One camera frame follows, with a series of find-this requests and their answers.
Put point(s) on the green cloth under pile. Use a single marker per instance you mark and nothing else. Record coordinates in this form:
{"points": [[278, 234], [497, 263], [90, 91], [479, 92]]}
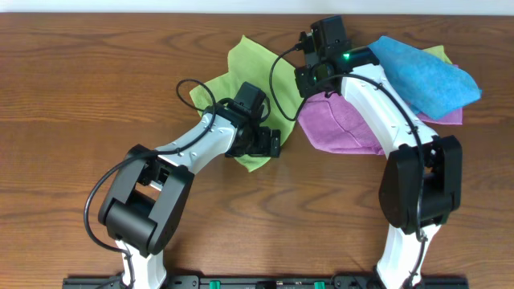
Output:
{"points": [[435, 54]]}

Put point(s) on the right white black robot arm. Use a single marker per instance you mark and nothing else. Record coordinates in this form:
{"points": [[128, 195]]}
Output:
{"points": [[421, 184]]}

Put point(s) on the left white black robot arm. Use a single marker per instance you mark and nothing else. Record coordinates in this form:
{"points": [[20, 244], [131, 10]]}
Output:
{"points": [[148, 195]]}

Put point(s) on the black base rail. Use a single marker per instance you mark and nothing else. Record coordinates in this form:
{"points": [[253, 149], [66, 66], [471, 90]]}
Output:
{"points": [[336, 282]]}

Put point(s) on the blue microfiber cloth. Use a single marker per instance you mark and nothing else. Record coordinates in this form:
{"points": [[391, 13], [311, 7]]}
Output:
{"points": [[438, 92]]}

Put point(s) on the purple microfiber cloth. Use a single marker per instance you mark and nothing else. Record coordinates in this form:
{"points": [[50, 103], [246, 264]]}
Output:
{"points": [[337, 124]]}

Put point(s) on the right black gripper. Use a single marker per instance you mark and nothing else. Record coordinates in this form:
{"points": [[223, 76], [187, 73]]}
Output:
{"points": [[307, 83]]}

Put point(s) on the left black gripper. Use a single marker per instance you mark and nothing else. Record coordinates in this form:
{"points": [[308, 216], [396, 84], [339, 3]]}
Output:
{"points": [[262, 144]]}

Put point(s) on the lime green microfiber cloth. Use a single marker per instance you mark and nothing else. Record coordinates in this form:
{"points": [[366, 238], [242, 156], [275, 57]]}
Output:
{"points": [[251, 62]]}

